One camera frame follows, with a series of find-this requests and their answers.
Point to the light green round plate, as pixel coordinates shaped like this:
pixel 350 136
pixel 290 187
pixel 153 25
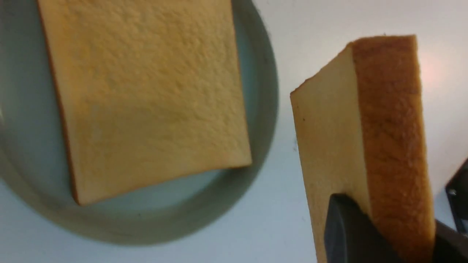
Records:
pixel 33 152

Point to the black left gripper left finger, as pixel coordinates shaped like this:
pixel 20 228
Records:
pixel 351 237

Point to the toast slice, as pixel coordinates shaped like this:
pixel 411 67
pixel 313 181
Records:
pixel 149 91
pixel 360 131

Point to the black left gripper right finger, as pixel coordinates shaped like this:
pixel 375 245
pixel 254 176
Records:
pixel 450 246

